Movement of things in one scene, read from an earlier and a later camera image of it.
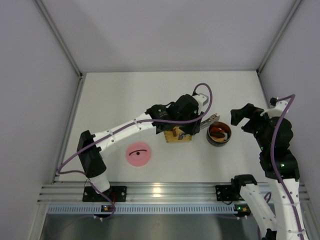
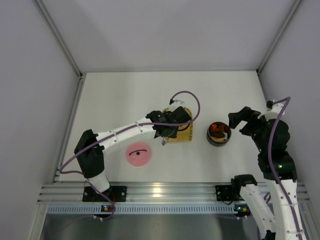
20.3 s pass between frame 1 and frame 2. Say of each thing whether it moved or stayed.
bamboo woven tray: stayed
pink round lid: stayed
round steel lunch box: stayed
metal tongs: moved
